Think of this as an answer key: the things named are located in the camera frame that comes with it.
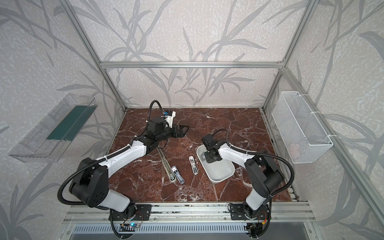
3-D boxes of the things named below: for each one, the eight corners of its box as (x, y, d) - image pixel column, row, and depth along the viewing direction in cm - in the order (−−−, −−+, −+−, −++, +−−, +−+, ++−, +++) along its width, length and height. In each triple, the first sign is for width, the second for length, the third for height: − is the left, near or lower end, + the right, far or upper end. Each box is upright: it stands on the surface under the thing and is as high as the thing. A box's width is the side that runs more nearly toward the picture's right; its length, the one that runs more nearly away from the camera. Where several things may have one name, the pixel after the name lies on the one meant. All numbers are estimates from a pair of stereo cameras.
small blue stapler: (181, 185, 84) (181, 183, 82) (171, 169, 90) (170, 167, 88) (185, 182, 86) (185, 180, 83) (175, 166, 91) (174, 164, 89)
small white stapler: (194, 175, 88) (194, 173, 85) (188, 159, 94) (188, 156, 91) (199, 173, 89) (199, 171, 86) (193, 157, 95) (193, 155, 92)
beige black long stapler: (172, 183, 85) (171, 181, 83) (156, 149, 99) (155, 147, 97) (177, 180, 86) (176, 178, 84) (160, 147, 100) (159, 145, 98)
